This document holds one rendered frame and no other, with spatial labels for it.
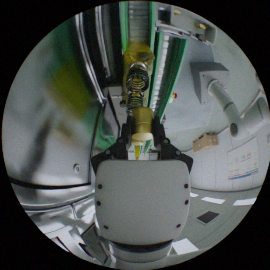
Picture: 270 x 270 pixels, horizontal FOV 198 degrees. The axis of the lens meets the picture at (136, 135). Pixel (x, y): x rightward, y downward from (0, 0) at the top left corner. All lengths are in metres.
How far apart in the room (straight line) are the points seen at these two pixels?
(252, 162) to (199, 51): 3.51
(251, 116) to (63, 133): 0.50
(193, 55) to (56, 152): 0.64
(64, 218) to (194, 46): 0.75
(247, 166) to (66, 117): 3.89
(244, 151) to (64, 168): 3.86
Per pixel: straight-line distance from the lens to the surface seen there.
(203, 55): 0.60
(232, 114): 0.44
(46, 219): 0.19
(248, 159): 3.73
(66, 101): 0.18
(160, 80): 0.43
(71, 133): 0.19
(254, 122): 0.37
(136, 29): 0.36
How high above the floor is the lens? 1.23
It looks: 22 degrees down
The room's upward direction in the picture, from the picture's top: 178 degrees counter-clockwise
